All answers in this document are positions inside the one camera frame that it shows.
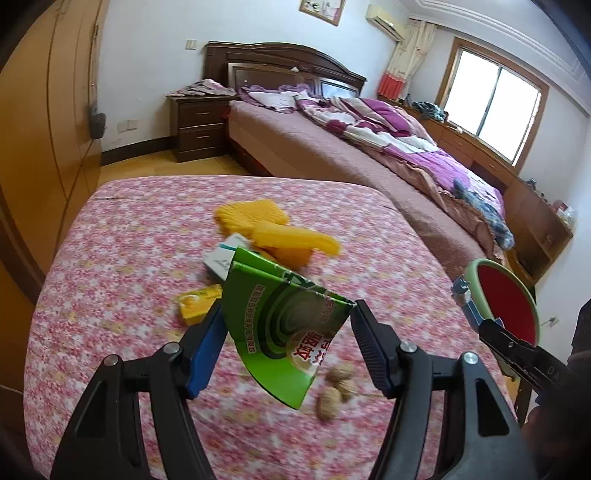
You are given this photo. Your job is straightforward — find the blue plastic tape dispenser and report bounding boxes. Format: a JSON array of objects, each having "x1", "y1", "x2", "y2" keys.
[{"x1": 451, "y1": 275, "x2": 504, "y2": 333}]

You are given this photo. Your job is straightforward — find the small yellow box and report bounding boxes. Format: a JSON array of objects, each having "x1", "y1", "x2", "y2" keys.
[{"x1": 176, "y1": 284, "x2": 222, "y2": 326}]

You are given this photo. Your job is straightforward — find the green mosquito coil box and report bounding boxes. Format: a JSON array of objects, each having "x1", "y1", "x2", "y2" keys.
[{"x1": 221, "y1": 247, "x2": 355, "y2": 410}]

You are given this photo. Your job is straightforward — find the white medicine box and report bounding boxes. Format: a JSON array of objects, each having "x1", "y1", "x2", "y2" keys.
[{"x1": 204, "y1": 233, "x2": 250, "y2": 282}]

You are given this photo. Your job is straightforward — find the red bin with green rim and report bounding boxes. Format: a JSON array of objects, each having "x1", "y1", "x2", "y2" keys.
[{"x1": 464, "y1": 258, "x2": 540, "y2": 346}]

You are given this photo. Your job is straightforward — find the long wooden low cabinet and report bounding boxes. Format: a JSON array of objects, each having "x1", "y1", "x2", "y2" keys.
[{"x1": 399, "y1": 104, "x2": 573, "y2": 287}]

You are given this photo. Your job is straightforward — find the blue plaid shirt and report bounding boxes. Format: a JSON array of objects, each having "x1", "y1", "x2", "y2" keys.
[{"x1": 453, "y1": 179, "x2": 515, "y2": 251}]

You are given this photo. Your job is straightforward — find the pink floral covered table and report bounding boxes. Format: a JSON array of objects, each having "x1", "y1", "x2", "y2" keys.
[{"x1": 24, "y1": 176, "x2": 504, "y2": 479}]

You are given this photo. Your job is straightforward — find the folded yellow foam net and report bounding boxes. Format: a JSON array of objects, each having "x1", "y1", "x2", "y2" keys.
[{"x1": 252, "y1": 221, "x2": 341, "y2": 255}]

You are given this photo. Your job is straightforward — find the yellow foam net sheet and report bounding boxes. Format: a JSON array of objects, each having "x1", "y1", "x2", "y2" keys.
[{"x1": 213, "y1": 199, "x2": 290, "y2": 237}]

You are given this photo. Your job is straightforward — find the purple patchwork quilt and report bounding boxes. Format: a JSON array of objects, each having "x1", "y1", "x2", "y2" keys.
[{"x1": 294, "y1": 91, "x2": 507, "y2": 241}]

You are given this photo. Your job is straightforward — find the blue clothes on cabinet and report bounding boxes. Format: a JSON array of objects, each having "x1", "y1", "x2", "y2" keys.
[{"x1": 412, "y1": 101, "x2": 448, "y2": 123}]

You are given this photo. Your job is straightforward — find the dark wooden nightstand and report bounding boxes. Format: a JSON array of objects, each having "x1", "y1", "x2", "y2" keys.
[{"x1": 169, "y1": 96, "x2": 233, "y2": 163}]

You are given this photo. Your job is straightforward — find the black bag on wardrobe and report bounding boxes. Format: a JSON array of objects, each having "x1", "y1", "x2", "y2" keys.
[{"x1": 89, "y1": 105, "x2": 106, "y2": 140}]

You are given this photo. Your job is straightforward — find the large bed pink sheet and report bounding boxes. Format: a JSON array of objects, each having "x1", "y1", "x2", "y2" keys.
[{"x1": 228, "y1": 100, "x2": 504, "y2": 279}]

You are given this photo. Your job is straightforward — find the red floral curtain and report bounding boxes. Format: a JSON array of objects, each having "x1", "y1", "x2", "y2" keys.
[{"x1": 378, "y1": 20, "x2": 437, "y2": 100}]

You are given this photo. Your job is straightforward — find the white pillow purple frill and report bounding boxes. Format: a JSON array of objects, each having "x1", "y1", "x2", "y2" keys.
[{"x1": 238, "y1": 84, "x2": 311, "y2": 113}]

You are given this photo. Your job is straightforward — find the white air conditioner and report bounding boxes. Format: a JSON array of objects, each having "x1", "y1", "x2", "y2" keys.
[{"x1": 366, "y1": 4, "x2": 406, "y2": 42}]

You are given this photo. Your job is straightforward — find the clothes pile on nightstand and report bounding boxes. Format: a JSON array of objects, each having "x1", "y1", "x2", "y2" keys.
[{"x1": 167, "y1": 78, "x2": 236, "y2": 98}]

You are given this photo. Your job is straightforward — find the dark wooden headboard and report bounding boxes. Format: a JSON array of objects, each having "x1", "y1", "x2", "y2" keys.
[{"x1": 204, "y1": 41, "x2": 366, "y2": 97}]

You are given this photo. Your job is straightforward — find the wooden wardrobe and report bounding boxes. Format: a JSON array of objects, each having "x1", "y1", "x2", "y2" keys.
[{"x1": 1, "y1": 1, "x2": 109, "y2": 302}]

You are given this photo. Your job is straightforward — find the window with wooden frame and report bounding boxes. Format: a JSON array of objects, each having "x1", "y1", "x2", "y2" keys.
[{"x1": 436, "y1": 37, "x2": 549, "y2": 173}]

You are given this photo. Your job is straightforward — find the wall power socket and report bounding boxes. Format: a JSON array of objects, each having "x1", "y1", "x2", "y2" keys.
[{"x1": 117, "y1": 120, "x2": 138, "y2": 133}]

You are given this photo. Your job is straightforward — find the framed wall picture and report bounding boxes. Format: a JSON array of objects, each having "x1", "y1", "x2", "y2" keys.
[{"x1": 300, "y1": 0, "x2": 346, "y2": 26}]

